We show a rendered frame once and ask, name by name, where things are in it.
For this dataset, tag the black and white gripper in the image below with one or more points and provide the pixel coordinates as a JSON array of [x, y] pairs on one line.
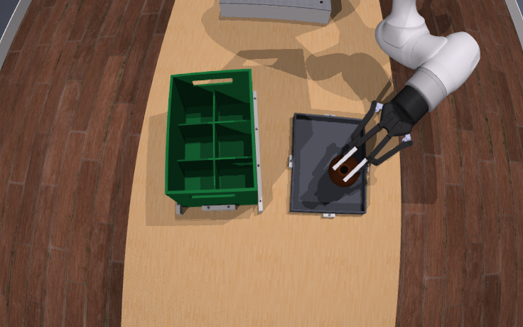
[[398, 117]]

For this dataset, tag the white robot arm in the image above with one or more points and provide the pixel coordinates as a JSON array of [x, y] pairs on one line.
[[442, 64]]

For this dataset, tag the green divided crate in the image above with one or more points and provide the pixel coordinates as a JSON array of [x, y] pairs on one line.
[[202, 143]]

